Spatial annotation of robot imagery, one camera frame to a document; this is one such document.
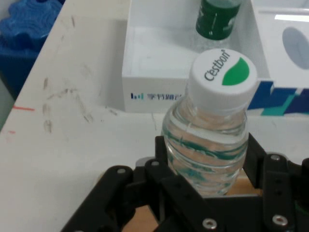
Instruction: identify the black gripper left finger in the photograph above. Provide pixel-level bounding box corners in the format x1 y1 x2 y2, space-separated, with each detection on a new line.
60 135 227 232

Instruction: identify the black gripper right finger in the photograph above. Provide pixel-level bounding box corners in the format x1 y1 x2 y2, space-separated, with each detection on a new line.
241 132 309 232

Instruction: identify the water bottle green label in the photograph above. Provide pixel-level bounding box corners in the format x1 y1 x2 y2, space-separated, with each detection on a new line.
194 0 242 53
160 48 258 197

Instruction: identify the white ByteDance organizer box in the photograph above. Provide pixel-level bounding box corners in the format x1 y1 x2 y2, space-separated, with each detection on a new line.
121 0 309 117

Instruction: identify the white tissue box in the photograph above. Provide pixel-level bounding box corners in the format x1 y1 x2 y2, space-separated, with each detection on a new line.
255 7 309 82

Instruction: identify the green foam mat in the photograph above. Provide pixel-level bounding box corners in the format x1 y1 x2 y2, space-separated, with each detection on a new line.
0 79 14 132

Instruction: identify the blue gear-shaped foam block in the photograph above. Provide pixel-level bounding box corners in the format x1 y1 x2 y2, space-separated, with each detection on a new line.
0 0 65 100

